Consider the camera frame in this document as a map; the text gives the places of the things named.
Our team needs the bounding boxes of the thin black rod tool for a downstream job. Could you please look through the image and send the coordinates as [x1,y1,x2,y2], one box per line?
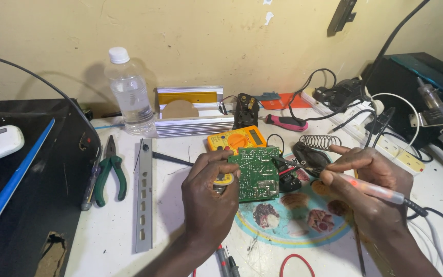
[152,151,195,167]

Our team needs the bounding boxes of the black plug adapter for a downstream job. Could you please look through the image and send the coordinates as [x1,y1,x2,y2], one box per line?
[313,78,364,109]

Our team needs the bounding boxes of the small black component block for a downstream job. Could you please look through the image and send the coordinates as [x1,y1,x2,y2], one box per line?
[278,169,303,194]

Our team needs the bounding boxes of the black multimeter probe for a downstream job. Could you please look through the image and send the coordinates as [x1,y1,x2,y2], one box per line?
[225,245,241,277]

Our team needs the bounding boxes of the pink handled screwdriver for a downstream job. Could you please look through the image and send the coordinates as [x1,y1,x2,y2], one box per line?
[258,114,309,133]

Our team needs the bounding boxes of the person's left hand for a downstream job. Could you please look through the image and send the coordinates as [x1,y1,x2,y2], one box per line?
[181,150,242,253]

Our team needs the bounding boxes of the green handled pliers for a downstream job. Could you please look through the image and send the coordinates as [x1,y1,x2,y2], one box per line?
[93,134,128,208]

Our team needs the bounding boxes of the yellow digital multimeter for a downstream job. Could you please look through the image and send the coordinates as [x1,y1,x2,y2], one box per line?
[206,125,268,155]

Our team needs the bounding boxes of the red multimeter probe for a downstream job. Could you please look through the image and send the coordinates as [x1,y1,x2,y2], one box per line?
[215,243,231,277]

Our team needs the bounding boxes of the clear handled tester screwdriver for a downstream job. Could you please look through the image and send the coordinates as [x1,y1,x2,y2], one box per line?
[81,148,103,211]

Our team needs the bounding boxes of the long black cable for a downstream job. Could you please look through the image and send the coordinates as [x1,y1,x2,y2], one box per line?
[0,52,103,156]

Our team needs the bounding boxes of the orange card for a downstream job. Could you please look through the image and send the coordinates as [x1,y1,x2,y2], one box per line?
[259,92,311,111]

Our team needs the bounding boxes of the black box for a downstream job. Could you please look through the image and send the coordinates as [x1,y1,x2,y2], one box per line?
[360,52,443,181]

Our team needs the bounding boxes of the black wall bracket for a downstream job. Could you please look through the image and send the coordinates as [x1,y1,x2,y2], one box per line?
[326,0,359,37]

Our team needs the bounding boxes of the black cabinet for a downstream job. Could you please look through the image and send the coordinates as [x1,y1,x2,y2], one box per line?
[0,98,102,277]

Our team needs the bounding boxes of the white power strip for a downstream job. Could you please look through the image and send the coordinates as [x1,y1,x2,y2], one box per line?
[300,86,426,176]

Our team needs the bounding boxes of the translucent handle soldering iron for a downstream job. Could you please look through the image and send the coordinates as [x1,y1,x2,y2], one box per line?
[271,155,430,218]

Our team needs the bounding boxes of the solder wire spool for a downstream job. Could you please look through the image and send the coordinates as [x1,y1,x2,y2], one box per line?
[212,172,235,194]

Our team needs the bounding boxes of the green circuit board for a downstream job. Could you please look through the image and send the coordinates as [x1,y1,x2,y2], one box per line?
[227,146,281,203]

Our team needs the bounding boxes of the person's right hand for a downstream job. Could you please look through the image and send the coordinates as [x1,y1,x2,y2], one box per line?
[319,144,414,240]

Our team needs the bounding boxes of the white cable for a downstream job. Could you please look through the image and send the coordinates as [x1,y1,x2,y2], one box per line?
[371,92,421,162]

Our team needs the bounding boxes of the thick black power cable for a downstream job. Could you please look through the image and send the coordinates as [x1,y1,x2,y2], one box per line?
[359,0,431,101]

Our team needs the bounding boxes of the red wire loop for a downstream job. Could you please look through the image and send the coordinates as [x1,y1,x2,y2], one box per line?
[279,253,317,277]

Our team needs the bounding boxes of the coil spring iron holder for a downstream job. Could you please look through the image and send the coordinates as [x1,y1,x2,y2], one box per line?
[298,134,342,152]

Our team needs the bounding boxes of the clear plastic water bottle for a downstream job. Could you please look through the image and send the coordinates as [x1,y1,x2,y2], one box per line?
[104,46,157,136]

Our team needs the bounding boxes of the glass tube metal tool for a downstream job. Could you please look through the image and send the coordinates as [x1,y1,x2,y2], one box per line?
[409,76,443,164]

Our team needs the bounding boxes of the perforated grey metal strip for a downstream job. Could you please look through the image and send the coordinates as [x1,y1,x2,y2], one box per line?
[135,138,154,254]

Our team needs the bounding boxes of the ribbed aluminium heat sink case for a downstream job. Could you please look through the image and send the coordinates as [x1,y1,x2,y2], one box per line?
[154,85,236,138]

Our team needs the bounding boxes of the round food print mat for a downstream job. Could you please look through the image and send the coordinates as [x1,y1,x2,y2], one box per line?
[234,152,355,249]

